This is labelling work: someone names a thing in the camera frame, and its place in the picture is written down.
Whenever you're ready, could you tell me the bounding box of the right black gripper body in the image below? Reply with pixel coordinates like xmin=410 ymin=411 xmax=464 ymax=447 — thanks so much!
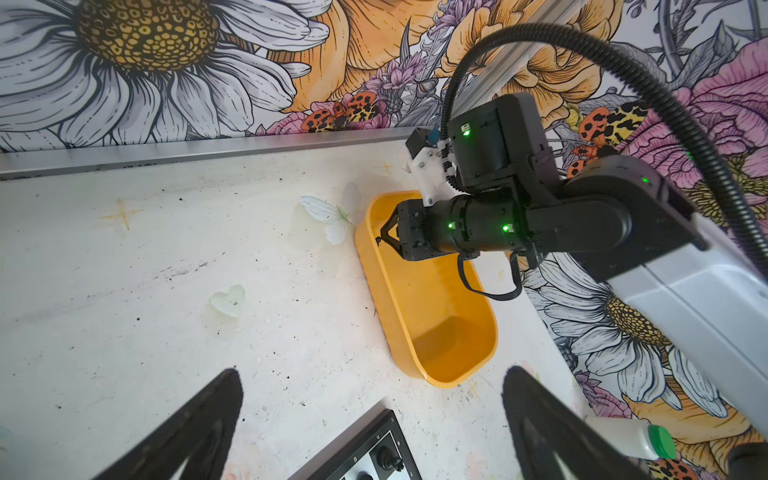
xmin=392 ymin=93 xmax=562 ymax=261

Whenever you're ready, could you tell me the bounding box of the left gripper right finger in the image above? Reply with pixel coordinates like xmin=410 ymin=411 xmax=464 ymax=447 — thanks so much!
xmin=502 ymin=366 xmax=649 ymax=479

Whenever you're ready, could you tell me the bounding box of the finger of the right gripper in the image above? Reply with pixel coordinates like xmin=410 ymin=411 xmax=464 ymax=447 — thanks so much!
xmin=375 ymin=209 xmax=401 ymax=255

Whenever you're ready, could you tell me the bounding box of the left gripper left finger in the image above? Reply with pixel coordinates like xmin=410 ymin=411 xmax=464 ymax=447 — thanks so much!
xmin=96 ymin=368 xmax=243 ymax=479

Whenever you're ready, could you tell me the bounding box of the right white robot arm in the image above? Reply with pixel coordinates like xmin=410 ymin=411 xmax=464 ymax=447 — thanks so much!
xmin=379 ymin=94 xmax=767 ymax=431

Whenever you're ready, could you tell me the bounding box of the white bottle green cap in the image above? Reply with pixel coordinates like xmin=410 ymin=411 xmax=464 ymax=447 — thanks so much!
xmin=585 ymin=417 xmax=678 ymax=461

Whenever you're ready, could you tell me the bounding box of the yellow plastic tray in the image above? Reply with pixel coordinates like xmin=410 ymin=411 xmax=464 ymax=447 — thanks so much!
xmin=355 ymin=191 xmax=498 ymax=389

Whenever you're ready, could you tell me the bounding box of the black and silver chessboard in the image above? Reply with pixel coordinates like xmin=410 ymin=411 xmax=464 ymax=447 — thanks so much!
xmin=291 ymin=401 xmax=423 ymax=480

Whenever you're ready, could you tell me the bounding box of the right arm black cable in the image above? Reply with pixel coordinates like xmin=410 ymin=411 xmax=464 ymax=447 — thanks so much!
xmin=439 ymin=22 xmax=768 ymax=283

